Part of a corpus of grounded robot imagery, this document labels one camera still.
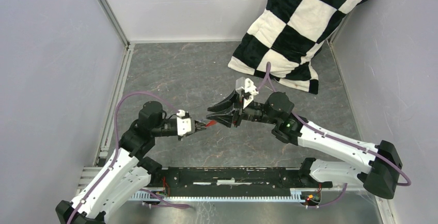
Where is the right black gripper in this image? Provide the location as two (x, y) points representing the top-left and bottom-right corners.
(206, 88), (278, 129)

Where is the red key tag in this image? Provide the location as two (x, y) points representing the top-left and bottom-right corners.
(205, 120), (217, 127)

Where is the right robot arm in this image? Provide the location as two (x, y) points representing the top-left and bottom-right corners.
(207, 91), (403, 199)

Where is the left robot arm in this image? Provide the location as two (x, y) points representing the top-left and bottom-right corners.
(55, 101), (206, 223)

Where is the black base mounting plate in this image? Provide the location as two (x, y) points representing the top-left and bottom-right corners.
(148, 167), (333, 197)

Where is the black white checkered blanket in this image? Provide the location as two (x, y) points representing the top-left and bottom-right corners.
(228, 0), (368, 94)

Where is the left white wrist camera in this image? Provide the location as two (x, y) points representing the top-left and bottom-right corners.
(176, 109), (193, 139)

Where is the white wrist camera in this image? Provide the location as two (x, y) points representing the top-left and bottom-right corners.
(235, 77), (259, 109)
(176, 109), (193, 139)

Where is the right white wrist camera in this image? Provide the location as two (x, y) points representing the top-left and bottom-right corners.
(235, 77), (259, 109)

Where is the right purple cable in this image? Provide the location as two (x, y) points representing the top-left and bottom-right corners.
(256, 61), (412, 209)

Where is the slotted cable duct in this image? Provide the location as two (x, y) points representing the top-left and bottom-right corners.
(130, 190), (322, 203)

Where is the aluminium frame rail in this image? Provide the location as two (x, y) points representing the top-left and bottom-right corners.
(97, 0), (131, 48)

